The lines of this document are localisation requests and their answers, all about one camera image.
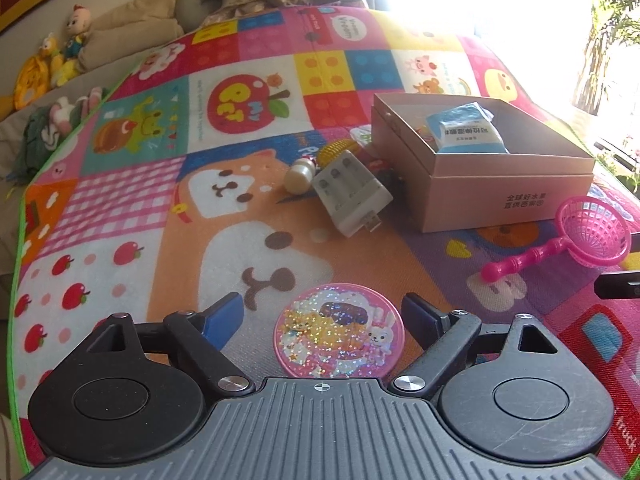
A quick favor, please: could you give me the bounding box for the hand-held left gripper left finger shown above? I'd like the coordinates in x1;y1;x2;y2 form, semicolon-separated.
85;292;256;398

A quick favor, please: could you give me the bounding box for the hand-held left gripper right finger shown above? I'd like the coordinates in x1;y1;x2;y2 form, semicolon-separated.
390;292;561;401

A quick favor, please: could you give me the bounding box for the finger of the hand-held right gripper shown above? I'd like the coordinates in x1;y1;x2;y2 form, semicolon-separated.
594;269;640;301

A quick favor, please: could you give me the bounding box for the pink toy scoop net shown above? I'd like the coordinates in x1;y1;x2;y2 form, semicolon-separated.
481;196;632;283

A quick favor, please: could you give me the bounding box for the round glitter cartoon disc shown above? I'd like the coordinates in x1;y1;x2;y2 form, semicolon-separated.
274;281;405;379

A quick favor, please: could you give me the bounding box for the pink cardboard box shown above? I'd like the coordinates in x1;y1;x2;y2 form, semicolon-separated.
371;92;596;234

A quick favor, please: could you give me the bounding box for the blue white tissue packet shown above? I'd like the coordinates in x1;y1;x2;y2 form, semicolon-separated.
425;102;510;155

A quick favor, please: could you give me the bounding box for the colourful cartoon play mat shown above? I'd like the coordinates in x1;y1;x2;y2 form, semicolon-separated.
9;4;640;480

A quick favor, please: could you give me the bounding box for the white battery charger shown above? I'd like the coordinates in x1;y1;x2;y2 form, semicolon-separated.
312;151;396;237

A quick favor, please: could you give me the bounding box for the small white bottle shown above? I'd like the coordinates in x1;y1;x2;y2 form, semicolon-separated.
284;156;317;195

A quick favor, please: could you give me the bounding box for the yellow ribbed toy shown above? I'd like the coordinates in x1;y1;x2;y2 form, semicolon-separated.
317;140;362;166

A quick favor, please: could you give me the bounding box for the green cloth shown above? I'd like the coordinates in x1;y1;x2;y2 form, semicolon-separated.
9;109;67;182

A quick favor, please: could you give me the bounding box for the white pink plush toy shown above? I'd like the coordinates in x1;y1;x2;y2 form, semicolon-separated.
50;87;109;132

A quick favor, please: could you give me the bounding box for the orange yellow plush toy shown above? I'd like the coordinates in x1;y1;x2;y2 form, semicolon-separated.
12;52;52;112

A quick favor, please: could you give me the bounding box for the beige pillow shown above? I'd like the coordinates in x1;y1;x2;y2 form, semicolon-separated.
81;0;187;74

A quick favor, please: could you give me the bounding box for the yellow duck plush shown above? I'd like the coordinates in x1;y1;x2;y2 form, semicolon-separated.
40;34;67;87

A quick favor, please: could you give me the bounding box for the brown crumpled jacket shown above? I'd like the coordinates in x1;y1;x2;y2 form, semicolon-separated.
200;0;367;29

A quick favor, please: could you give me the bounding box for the doll with red cap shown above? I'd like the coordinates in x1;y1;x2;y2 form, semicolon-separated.
62;4;94;61

